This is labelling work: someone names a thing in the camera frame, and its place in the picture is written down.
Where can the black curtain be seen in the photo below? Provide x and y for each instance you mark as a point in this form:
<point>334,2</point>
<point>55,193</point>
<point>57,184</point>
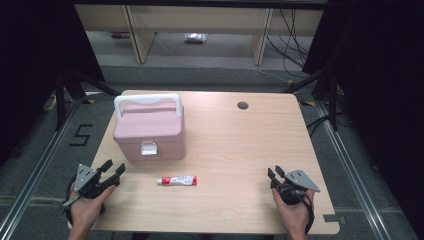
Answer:
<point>383,83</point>
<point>30,66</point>

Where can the crumpled clear plastic bag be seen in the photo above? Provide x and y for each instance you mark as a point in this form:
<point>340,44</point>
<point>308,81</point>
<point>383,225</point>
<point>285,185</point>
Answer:
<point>196,37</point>

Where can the red and white ointment tube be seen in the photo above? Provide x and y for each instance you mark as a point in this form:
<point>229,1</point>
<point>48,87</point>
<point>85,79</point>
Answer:
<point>176,180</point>

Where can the grey table grommet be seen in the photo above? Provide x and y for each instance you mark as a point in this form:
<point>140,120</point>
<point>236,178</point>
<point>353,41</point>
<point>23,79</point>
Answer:
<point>243,105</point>

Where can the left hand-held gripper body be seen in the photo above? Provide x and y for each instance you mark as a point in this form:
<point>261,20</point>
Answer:
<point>86,178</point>

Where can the aluminium floor rail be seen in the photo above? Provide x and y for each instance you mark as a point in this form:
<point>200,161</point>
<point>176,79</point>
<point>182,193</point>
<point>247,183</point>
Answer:
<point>36,171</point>
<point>353,173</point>

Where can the small pink packet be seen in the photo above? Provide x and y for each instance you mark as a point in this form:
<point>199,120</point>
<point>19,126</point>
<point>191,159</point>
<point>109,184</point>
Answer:
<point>120,34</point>

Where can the yellow tape piece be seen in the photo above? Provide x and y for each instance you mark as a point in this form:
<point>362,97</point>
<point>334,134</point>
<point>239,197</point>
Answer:
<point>309,103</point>
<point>88,101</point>

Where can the person's right hand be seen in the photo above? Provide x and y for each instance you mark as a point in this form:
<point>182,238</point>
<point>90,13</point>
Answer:
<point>295,215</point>

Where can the black metal stand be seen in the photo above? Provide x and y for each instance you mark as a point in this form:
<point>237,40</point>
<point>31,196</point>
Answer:
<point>60,100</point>
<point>332,100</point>

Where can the person's left hand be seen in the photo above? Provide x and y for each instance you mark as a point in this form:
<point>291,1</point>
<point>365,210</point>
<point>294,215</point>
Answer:
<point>83,211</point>

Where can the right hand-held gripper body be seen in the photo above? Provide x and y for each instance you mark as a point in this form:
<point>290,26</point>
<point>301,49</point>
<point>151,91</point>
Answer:
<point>300,180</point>

